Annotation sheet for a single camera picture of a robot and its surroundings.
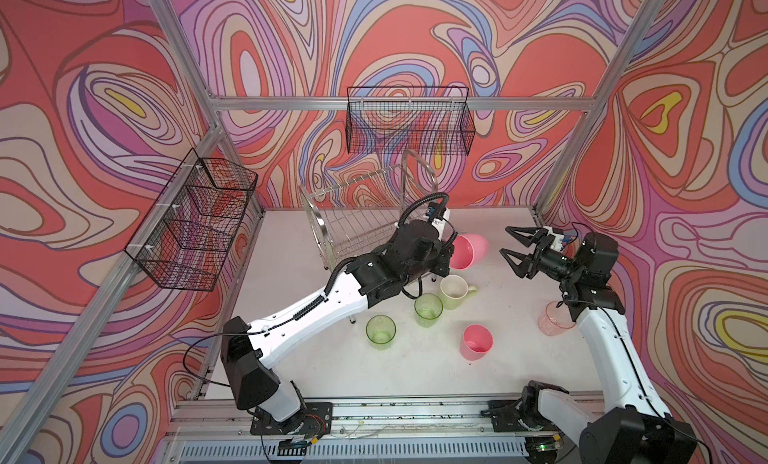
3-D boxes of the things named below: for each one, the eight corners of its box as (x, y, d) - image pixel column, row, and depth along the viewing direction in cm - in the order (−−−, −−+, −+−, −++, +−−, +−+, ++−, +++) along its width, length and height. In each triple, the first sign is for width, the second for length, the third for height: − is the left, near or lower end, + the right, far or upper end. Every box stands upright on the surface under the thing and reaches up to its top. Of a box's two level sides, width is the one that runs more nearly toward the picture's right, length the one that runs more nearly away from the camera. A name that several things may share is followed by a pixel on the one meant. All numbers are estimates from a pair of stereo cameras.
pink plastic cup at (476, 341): (460, 360, 84) (467, 347, 76) (457, 338, 88) (463, 324, 81) (485, 360, 84) (495, 347, 76) (480, 338, 88) (489, 324, 80)
